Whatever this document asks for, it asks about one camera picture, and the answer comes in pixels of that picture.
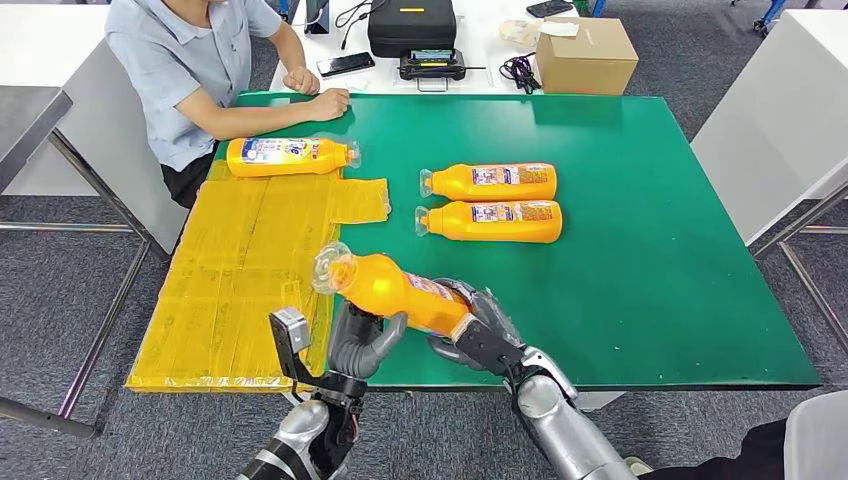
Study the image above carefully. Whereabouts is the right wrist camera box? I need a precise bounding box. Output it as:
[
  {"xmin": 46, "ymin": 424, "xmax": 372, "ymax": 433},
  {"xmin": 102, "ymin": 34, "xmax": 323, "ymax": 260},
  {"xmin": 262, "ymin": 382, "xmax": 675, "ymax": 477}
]
[{"xmin": 453, "ymin": 313, "xmax": 528, "ymax": 386}]

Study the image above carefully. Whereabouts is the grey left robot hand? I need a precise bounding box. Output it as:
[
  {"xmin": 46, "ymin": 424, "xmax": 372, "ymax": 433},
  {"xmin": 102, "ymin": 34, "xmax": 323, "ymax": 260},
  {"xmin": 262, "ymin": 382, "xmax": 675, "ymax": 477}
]
[{"xmin": 326, "ymin": 301, "xmax": 409, "ymax": 382}]

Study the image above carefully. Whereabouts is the white desk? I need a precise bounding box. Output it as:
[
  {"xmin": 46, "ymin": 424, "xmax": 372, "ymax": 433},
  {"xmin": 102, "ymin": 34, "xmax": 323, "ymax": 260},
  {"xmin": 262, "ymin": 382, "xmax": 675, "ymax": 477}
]
[{"xmin": 269, "ymin": 0, "xmax": 582, "ymax": 96}]

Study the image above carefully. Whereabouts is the brown cardboard box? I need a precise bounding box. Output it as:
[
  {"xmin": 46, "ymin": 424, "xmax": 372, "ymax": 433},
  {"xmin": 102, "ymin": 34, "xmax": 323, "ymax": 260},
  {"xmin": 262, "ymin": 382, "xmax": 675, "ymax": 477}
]
[{"xmin": 535, "ymin": 16, "xmax": 640, "ymax": 96}]

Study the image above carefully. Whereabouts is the yellow taped board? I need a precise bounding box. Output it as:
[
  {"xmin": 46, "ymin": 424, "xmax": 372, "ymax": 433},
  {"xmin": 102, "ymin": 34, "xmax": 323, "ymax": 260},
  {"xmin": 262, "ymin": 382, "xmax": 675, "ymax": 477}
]
[{"xmin": 124, "ymin": 158, "xmax": 392, "ymax": 395}]

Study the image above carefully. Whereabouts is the orange detergent bottle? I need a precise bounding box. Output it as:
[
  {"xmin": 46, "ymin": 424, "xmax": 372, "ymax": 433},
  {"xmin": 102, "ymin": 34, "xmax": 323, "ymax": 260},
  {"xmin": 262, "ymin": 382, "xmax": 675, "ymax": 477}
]
[
  {"xmin": 311, "ymin": 241, "xmax": 482, "ymax": 340},
  {"xmin": 414, "ymin": 199, "xmax": 564, "ymax": 244},
  {"xmin": 419, "ymin": 162, "xmax": 558, "ymax": 203},
  {"xmin": 225, "ymin": 137, "xmax": 362, "ymax": 179}
]

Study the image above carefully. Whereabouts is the white table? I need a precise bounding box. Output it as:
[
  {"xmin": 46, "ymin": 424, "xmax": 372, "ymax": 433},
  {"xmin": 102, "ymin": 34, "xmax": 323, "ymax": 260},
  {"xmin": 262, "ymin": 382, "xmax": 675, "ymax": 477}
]
[
  {"xmin": 0, "ymin": 3, "xmax": 190, "ymax": 255},
  {"xmin": 689, "ymin": 8, "xmax": 848, "ymax": 247}
]

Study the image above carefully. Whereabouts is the black carrying case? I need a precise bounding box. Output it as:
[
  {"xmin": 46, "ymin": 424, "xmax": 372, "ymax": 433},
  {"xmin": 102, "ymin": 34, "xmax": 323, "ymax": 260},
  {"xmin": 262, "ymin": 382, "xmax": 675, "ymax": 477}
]
[{"xmin": 367, "ymin": 0, "xmax": 458, "ymax": 59}]

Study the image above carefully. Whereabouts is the green table mat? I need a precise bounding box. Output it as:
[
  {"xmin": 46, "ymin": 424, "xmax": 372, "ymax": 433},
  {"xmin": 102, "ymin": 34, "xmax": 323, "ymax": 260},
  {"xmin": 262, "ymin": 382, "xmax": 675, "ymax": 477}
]
[{"xmin": 213, "ymin": 92, "xmax": 823, "ymax": 389}]

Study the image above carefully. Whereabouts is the person's left hand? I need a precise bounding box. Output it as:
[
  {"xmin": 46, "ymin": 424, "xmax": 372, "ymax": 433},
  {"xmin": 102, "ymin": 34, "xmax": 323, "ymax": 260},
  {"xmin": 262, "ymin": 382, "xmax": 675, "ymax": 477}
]
[{"xmin": 283, "ymin": 66, "xmax": 322, "ymax": 96}]

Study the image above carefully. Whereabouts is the black remote controller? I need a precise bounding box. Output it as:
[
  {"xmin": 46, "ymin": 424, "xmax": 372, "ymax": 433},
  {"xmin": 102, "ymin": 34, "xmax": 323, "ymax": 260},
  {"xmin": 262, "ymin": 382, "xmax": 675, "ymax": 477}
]
[{"xmin": 398, "ymin": 48, "xmax": 488, "ymax": 93}]

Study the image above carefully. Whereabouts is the black smartphone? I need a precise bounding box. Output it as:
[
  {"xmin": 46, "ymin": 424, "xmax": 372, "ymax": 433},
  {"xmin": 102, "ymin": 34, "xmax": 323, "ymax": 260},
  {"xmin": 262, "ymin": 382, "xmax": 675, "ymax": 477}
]
[
  {"xmin": 315, "ymin": 51, "xmax": 377, "ymax": 79},
  {"xmin": 525, "ymin": 0, "xmax": 575, "ymax": 19}
]

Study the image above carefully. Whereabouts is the person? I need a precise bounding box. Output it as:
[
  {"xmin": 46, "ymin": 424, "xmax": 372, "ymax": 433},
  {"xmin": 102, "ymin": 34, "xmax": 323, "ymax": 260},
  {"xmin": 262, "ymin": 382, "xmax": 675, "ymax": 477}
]
[
  {"xmin": 622, "ymin": 390, "xmax": 848, "ymax": 480},
  {"xmin": 104, "ymin": 0, "xmax": 351, "ymax": 210}
]

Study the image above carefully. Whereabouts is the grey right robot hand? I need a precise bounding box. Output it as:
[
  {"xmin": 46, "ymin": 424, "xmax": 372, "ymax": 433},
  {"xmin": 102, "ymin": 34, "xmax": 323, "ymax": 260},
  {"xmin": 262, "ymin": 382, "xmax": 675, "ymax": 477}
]
[{"xmin": 427, "ymin": 278, "xmax": 531, "ymax": 372}]

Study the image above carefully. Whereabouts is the purple cable bundle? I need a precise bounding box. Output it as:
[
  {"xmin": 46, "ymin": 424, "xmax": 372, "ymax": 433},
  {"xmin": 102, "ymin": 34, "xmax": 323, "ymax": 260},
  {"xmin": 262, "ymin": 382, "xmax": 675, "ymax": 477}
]
[{"xmin": 498, "ymin": 53, "xmax": 543, "ymax": 95}]

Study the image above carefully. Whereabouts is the white tissue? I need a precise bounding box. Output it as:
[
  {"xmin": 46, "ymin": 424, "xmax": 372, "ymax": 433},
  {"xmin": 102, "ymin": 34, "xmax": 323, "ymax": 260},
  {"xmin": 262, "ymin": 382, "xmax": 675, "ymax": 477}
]
[{"xmin": 537, "ymin": 19, "xmax": 581, "ymax": 38}]

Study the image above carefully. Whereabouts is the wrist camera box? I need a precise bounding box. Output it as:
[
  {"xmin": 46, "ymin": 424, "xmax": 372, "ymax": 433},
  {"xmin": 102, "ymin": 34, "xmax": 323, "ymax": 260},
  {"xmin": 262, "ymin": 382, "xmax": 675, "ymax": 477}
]
[
  {"xmin": 453, "ymin": 313, "xmax": 528, "ymax": 386},
  {"xmin": 268, "ymin": 306, "xmax": 319, "ymax": 389}
]

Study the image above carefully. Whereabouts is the clear plastic bag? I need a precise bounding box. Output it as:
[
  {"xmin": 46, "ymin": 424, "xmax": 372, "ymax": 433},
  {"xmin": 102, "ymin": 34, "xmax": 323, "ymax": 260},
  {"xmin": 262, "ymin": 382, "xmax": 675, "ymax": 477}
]
[{"xmin": 498, "ymin": 17, "xmax": 543, "ymax": 52}]

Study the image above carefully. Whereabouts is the blue metal frame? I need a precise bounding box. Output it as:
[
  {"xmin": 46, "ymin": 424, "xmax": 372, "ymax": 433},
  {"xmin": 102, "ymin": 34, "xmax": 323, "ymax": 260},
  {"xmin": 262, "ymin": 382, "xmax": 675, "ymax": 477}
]
[{"xmin": 728, "ymin": 0, "xmax": 788, "ymax": 34}]

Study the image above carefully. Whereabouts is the person's right hand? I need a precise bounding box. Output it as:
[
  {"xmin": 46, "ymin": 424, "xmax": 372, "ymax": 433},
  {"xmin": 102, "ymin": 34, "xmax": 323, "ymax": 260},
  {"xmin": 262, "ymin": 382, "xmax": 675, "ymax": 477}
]
[{"xmin": 305, "ymin": 87, "xmax": 351, "ymax": 123}]

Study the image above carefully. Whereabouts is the white table base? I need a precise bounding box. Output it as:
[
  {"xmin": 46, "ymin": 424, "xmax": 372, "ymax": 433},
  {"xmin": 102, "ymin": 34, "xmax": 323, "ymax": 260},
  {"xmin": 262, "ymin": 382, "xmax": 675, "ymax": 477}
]
[{"xmin": 572, "ymin": 389, "xmax": 627, "ymax": 412}]

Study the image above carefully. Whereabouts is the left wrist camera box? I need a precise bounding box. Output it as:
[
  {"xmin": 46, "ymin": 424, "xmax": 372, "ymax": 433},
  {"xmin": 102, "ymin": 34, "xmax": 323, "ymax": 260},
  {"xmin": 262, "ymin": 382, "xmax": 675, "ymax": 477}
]
[{"xmin": 268, "ymin": 306, "xmax": 319, "ymax": 389}]

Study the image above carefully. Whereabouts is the black cable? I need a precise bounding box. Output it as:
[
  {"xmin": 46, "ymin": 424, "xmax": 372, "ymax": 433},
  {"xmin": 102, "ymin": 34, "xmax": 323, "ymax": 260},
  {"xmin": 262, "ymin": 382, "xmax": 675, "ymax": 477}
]
[{"xmin": 333, "ymin": 0, "xmax": 391, "ymax": 51}]

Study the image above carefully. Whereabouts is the dark tablet stand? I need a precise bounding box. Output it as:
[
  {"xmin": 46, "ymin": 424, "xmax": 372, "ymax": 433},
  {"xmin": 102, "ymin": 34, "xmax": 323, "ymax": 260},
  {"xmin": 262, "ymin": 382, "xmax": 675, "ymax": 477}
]
[{"xmin": 304, "ymin": 0, "xmax": 332, "ymax": 35}]

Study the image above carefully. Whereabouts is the grey table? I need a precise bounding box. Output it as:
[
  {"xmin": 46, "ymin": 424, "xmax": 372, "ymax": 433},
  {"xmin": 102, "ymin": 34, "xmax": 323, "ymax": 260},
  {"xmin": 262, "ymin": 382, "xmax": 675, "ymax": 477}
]
[{"xmin": 0, "ymin": 86, "xmax": 74, "ymax": 194}]

